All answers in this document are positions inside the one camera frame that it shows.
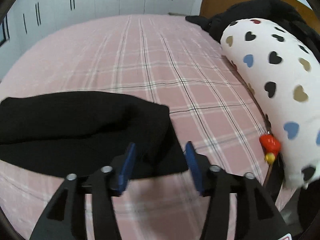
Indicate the window with black frame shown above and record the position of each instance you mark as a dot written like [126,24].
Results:
[4,31]

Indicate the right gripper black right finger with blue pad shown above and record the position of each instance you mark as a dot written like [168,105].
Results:
[239,206]

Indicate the black pants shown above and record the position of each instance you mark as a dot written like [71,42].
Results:
[80,132]

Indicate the red and yellow toy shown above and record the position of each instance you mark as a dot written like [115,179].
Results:
[271,147]

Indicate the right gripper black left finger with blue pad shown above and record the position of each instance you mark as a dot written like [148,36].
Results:
[64,216]

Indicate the white heart-print pillow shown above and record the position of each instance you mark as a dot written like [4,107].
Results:
[284,76]

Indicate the black clothing pile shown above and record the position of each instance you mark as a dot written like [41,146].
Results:
[276,11]

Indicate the pink plaid bed sheet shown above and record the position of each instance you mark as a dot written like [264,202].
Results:
[160,59]

